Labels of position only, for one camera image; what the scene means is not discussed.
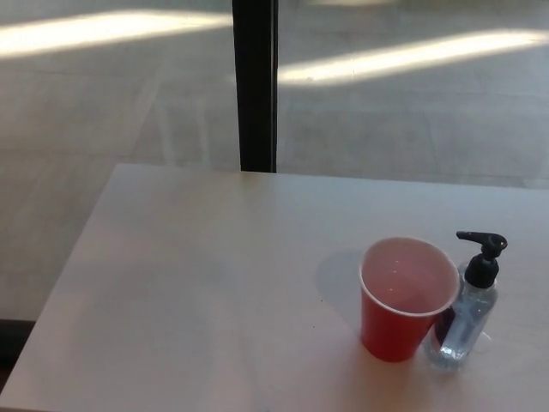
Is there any clear pump soap bottle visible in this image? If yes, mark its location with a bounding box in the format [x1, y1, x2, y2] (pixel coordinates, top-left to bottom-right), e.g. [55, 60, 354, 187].
[424, 230, 509, 372]

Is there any red plastic cup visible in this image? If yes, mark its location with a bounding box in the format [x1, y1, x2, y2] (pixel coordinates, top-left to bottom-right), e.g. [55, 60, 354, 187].
[358, 235, 461, 363]

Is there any black window frame post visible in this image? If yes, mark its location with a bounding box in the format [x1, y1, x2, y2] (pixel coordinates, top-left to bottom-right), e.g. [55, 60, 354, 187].
[231, 0, 280, 173]

